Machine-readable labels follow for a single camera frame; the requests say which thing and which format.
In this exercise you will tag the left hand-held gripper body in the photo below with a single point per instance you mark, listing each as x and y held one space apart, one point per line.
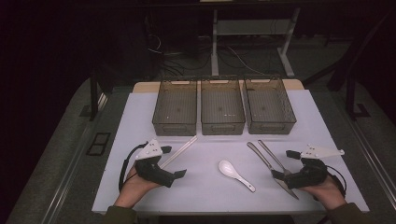
149 172

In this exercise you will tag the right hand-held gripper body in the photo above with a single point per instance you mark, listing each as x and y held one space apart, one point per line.
306 175

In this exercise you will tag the white chopstick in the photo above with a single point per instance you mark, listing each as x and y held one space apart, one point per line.
184 151
181 148

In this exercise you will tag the steel fork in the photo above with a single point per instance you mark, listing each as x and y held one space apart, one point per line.
269 153

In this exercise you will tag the brown mesh storage basket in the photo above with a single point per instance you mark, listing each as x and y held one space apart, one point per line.
222 107
176 109

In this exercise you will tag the white ceramic spoon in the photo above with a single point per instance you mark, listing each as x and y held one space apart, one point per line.
226 168

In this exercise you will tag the clear plastic bin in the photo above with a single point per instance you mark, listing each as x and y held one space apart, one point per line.
269 105

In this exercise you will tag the person's left hand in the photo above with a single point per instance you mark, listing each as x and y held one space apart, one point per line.
132 189

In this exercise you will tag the person's right hand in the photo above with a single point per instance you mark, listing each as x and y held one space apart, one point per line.
327 193

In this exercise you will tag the white table cover sheet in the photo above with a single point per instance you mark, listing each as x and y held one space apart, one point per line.
205 186

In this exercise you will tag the black metal stand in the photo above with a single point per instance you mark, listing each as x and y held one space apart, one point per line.
350 93

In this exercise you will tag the black floor frame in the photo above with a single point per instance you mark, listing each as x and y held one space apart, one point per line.
99 144

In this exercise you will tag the silver floor rail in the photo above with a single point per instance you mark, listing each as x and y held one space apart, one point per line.
67 174
372 155

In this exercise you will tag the white metal desk frame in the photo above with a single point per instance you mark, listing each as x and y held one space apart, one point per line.
214 46

